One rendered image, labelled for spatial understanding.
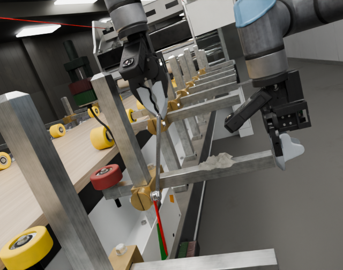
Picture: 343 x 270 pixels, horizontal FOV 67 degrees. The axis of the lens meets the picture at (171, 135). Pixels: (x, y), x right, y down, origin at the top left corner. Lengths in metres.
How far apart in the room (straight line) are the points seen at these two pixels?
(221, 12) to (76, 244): 2.84
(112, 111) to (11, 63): 9.70
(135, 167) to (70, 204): 0.24
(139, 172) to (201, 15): 2.59
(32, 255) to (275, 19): 0.59
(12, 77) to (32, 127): 9.75
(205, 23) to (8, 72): 8.00
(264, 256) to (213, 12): 2.80
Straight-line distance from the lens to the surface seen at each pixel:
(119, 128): 0.58
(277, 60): 0.54
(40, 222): 0.65
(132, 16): 0.60
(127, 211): 0.96
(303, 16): 0.59
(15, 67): 10.24
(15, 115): 0.36
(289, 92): 0.56
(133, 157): 0.59
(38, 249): 0.54
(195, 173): 0.62
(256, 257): 0.43
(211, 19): 3.05
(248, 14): 0.53
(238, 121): 0.56
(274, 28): 0.54
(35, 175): 0.38
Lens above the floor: 1.11
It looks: 15 degrees down
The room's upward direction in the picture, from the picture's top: 19 degrees counter-clockwise
